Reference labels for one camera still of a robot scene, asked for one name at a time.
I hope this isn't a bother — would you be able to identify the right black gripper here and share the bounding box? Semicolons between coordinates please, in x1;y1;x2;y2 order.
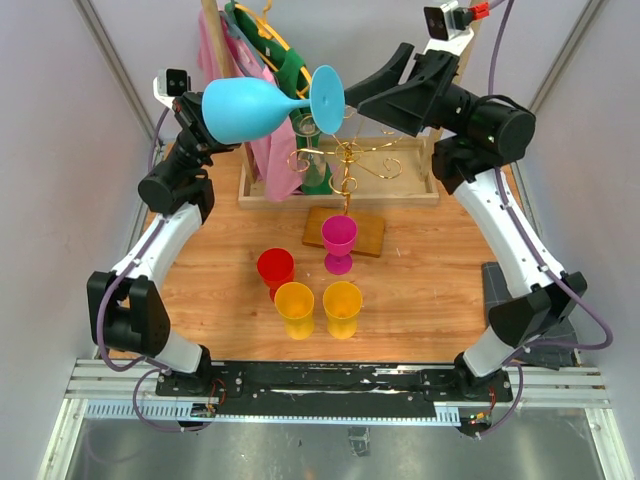
337;43;485;139

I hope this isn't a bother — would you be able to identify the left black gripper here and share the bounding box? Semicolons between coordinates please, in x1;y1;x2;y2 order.
167;92;255;182

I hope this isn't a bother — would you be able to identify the blue plastic goblet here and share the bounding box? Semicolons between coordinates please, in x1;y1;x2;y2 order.
201;65;346;145

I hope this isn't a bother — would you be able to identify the clear wine glass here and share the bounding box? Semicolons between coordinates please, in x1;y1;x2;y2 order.
289;113;327;187

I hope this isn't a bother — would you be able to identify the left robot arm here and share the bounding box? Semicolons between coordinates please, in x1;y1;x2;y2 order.
87;92;232;396

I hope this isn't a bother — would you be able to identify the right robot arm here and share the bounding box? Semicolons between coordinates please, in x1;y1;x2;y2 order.
345;43;587;400

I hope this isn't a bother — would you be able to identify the wooden rack base board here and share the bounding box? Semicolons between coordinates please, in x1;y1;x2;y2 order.
302;206;385;258

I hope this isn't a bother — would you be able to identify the grey clothes hanger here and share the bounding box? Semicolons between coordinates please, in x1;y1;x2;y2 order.
220;8;277;84

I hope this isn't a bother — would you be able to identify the pink shirt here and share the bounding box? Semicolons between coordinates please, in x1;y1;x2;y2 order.
198;11;302;202

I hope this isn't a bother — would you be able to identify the green shirt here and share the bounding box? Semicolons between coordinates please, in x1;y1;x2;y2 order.
223;1;331;202

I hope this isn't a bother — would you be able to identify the yellow clothes hanger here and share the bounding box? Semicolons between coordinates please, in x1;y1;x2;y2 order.
226;1;312;99

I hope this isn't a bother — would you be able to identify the magenta plastic goblet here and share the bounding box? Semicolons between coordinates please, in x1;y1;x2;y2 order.
321;215;358;275

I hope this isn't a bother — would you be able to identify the red plastic cup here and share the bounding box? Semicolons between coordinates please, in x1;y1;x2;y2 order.
256;248;295;300

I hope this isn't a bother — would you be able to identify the right yellow plastic cup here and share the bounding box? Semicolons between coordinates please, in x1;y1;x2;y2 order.
322;281;363;340

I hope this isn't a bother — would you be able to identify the yellow plastic cup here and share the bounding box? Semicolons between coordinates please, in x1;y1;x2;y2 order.
274;282;315;340
322;281;363;340

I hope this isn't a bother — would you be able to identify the left yellow plastic cup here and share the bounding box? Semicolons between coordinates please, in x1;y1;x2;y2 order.
274;282;315;340

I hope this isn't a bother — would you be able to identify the dark grey folded cloth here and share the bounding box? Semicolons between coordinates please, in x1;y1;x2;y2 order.
481;261;581;371

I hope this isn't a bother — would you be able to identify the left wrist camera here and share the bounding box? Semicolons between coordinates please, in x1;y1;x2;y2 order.
153;68;190;109

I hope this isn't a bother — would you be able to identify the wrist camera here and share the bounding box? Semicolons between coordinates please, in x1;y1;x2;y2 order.
153;68;190;109
423;1;490;56

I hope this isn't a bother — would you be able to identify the gold wire glass rack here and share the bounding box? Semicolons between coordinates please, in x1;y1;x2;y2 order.
287;130;404;215

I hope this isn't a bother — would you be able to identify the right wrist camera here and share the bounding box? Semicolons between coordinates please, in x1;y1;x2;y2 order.
423;1;490;56

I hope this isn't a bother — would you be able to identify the wooden clothes rack frame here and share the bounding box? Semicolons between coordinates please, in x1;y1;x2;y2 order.
200;0;491;211

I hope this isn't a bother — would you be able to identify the black mounting rail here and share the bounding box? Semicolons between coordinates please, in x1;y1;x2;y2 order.
155;361;513;419

